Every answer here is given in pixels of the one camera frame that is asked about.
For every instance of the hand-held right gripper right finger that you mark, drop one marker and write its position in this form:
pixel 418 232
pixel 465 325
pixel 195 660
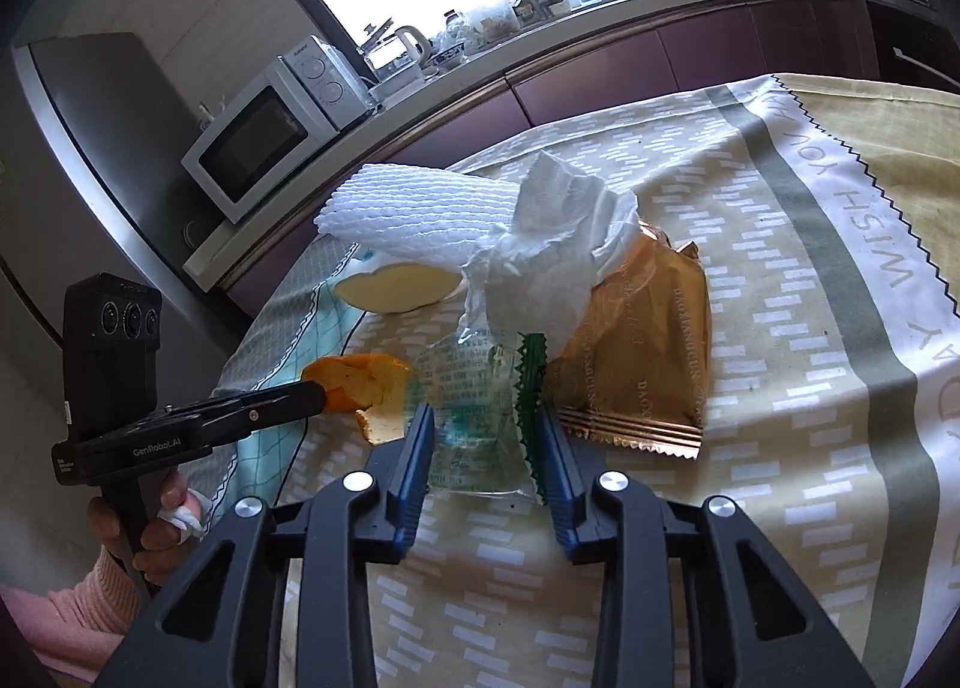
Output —
pixel 562 485

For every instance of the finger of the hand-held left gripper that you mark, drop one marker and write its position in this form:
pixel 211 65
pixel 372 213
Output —
pixel 262 410

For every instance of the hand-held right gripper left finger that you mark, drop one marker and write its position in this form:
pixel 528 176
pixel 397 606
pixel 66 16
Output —
pixel 416 478

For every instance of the green clear snack wrapper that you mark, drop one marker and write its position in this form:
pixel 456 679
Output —
pixel 472 418

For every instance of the gold snack wrapper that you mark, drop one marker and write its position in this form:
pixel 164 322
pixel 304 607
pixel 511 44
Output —
pixel 637 358

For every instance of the white tissue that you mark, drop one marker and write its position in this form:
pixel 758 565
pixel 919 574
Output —
pixel 547 245

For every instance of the white foam net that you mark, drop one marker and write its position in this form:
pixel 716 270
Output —
pixel 405 215

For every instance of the person's left forearm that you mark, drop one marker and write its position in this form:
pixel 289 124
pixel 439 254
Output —
pixel 67 613

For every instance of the person's left hand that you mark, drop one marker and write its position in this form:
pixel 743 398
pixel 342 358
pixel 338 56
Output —
pixel 176 500

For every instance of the grey refrigerator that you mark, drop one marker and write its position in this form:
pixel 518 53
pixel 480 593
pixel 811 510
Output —
pixel 97 133

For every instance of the patterned tablecloth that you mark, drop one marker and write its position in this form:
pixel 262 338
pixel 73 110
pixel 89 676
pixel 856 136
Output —
pixel 750 358

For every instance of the white microwave oven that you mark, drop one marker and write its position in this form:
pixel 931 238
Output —
pixel 255 133

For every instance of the glass electric kettle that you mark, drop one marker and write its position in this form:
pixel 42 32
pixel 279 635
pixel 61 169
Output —
pixel 397 51

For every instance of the small patterned bowl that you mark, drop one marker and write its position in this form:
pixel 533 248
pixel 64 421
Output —
pixel 448 57

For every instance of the purple kitchen counter cabinet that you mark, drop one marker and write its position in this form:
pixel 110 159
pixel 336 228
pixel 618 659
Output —
pixel 600 58

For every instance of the clear plastic container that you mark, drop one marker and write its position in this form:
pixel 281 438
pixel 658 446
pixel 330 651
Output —
pixel 493 23

